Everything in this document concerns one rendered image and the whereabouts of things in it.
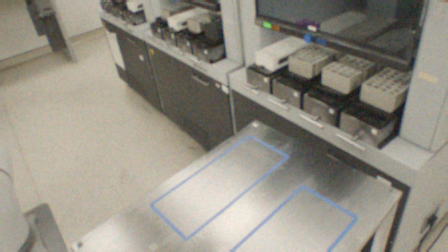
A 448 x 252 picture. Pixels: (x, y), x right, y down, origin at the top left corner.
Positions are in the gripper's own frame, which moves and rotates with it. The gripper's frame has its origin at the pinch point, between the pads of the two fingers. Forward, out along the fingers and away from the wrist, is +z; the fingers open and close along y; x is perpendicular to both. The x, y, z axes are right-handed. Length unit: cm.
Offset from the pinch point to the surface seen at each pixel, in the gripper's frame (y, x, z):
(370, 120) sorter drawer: 39, 67, 38
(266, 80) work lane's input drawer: -5, 66, 41
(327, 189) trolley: 47, 37, 38
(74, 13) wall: -360, 81, 84
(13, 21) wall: -360, 15, 74
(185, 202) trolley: 27.3, 10.2, 37.9
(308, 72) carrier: 9, 74, 35
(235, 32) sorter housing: -33, 75, 31
